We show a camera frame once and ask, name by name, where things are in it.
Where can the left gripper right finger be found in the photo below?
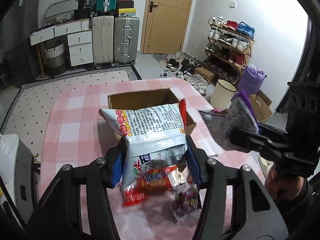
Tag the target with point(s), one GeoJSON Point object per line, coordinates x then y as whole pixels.
{"type": "Point", "coordinates": [254, 213]}

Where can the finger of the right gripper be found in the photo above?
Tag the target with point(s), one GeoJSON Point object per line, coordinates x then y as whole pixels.
{"type": "Point", "coordinates": [246, 141]}
{"type": "Point", "coordinates": [267, 130]}

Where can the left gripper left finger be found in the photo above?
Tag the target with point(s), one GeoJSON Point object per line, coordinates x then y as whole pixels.
{"type": "Point", "coordinates": [58, 213]}

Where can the white grey snack bag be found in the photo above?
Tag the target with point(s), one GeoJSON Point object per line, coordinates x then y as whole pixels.
{"type": "Point", "coordinates": [240, 114]}

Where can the purple grape candy bag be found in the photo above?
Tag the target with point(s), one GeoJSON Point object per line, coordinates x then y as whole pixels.
{"type": "Point", "coordinates": [186, 201]}

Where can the large white red snack bag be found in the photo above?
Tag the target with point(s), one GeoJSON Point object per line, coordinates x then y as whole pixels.
{"type": "Point", "coordinates": [158, 140]}

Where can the red triangular chips bag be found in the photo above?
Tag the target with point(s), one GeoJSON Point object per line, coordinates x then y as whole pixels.
{"type": "Point", "coordinates": [165, 179]}

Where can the person's right hand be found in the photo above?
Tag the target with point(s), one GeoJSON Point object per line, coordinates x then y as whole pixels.
{"type": "Point", "coordinates": [286, 188]}

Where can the brown paper cat bag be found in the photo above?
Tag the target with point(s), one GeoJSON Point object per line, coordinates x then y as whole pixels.
{"type": "Point", "coordinates": [261, 110]}

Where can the purple gift bag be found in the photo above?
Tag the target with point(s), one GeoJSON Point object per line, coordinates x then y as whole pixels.
{"type": "Point", "coordinates": [250, 81]}

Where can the cream trash bin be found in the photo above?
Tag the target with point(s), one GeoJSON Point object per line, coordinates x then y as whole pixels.
{"type": "Point", "coordinates": [222, 94]}

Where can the pink plaid tablecloth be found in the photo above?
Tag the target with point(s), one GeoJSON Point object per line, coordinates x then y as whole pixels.
{"type": "Point", "coordinates": [87, 142]}

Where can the grey side cabinet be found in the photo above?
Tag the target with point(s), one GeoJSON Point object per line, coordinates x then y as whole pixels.
{"type": "Point", "coordinates": [16, 173]}

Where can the small cardboard box floor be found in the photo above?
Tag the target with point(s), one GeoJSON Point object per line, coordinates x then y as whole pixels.
{"type": "Point", "coordinates": [206, 74]}

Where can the wooden shoe rack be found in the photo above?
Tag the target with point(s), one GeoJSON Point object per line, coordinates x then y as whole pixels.
{"type": "Point", "coordinates": [229, 48]}

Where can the dotted cream rug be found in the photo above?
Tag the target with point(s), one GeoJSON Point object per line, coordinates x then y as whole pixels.
{"type": "Point", "coordinates": [29, 112]}

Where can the woven laundry basket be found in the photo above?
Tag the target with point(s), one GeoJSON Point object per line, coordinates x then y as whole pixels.
{"type": "Point", "coordinates": [56, 58]}

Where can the dark grey refrigerator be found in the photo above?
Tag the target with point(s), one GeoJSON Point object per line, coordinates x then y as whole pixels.
{"type": "Point", "coordinates": [20, 21]}

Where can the wooden door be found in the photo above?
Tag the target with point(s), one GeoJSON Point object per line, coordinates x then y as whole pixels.
{"type": "Point", "coordinates": [164, 26]}

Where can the silver suitcase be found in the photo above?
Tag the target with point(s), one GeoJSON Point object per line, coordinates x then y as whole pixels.
{"type": "Point", "coordinates": [126, 30]}

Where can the white drawer desk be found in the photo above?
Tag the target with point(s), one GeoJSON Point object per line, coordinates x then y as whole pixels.
{"type": "Point", "coordinates": [78, 35]}

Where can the stacked shoe boxes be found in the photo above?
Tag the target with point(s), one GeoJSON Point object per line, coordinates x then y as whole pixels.
{"type": "Point", "coordinates": [125, 8]}

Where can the beige suitcase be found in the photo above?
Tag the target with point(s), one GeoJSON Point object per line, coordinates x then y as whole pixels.
{"type": "Point", "coordinates": [102, 39]}

